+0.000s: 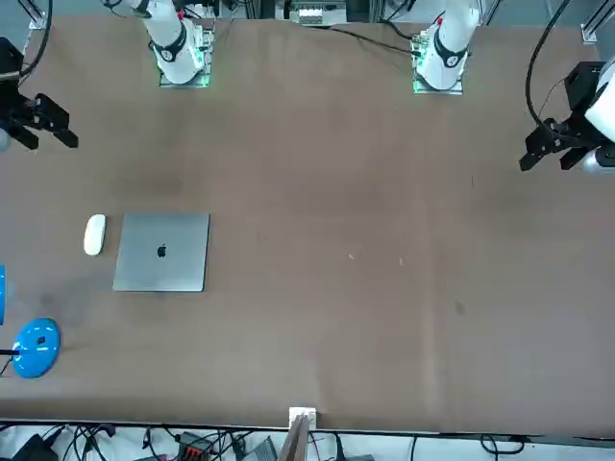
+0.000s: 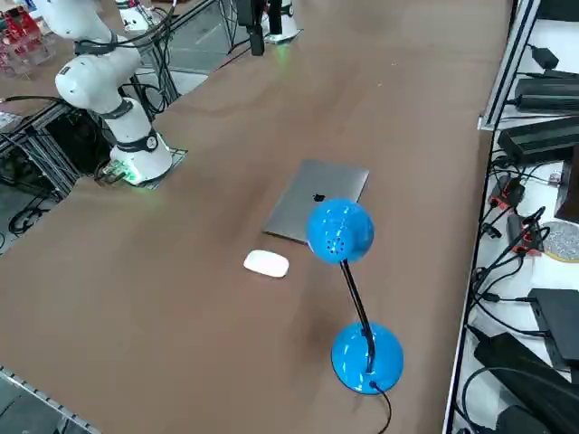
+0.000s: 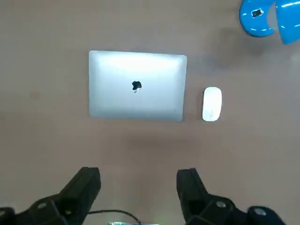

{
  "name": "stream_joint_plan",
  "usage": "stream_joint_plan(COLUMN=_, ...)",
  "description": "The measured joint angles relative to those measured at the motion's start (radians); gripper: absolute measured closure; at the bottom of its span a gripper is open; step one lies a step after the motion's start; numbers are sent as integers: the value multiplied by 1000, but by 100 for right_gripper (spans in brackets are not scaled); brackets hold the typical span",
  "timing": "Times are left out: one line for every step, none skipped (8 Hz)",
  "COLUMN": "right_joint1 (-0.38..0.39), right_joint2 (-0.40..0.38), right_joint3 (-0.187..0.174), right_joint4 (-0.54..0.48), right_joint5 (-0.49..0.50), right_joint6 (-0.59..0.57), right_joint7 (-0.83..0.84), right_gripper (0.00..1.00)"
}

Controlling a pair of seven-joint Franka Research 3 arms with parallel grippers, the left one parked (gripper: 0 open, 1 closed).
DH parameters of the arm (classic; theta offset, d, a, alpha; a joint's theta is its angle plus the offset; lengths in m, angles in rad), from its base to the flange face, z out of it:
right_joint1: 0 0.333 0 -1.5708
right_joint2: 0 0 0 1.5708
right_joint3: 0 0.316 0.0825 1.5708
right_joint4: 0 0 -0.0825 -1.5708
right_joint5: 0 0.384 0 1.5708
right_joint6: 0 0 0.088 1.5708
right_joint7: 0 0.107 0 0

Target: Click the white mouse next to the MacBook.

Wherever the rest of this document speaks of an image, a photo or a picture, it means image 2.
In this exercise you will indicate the white computer mouse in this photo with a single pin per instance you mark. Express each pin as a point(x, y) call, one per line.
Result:
point(267, 263)

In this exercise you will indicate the aluminium rack frame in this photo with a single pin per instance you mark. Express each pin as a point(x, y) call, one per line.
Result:
point(40, 153)

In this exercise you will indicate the clear box with red items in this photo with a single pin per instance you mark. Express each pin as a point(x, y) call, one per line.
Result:
point(20, 43)

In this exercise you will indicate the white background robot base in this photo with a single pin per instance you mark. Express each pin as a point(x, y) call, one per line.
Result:
point(132, 16)

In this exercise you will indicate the red and black plug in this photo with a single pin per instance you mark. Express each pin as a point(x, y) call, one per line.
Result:
point(524, 235)
point(509, 192)

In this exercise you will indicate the small black power adapter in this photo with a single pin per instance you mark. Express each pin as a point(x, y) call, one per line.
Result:
point(545, 56)

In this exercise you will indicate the grey closed laptop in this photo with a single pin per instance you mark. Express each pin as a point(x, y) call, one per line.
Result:
point(312, 181)

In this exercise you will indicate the blue desk lamp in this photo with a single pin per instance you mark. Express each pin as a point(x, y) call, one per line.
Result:
point(339, 230)

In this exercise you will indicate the flat black box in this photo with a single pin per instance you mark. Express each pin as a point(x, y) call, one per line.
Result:
point(558, 325)

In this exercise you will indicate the bulky black power brick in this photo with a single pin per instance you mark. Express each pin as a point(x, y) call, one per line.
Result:
point(524, 370)

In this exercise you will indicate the dark brown box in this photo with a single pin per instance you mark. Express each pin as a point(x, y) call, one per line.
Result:
point(571, 190)

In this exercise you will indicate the round speckled disc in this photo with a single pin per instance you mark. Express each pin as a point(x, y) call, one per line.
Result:
point(563, 242)

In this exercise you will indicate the aluminium frame post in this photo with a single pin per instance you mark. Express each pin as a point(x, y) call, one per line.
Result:
point(502, 81)

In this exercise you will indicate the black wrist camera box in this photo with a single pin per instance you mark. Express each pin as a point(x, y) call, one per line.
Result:
point(244, 11)

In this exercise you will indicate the black computer case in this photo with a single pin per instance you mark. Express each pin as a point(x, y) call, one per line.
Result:
point(77, 140)

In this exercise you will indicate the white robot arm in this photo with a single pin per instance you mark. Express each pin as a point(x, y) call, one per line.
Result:
point(97, 86)
point(291, 22)

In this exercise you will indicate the aluminium table rail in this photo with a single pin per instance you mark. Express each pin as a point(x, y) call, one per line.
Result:
point(40, 398)

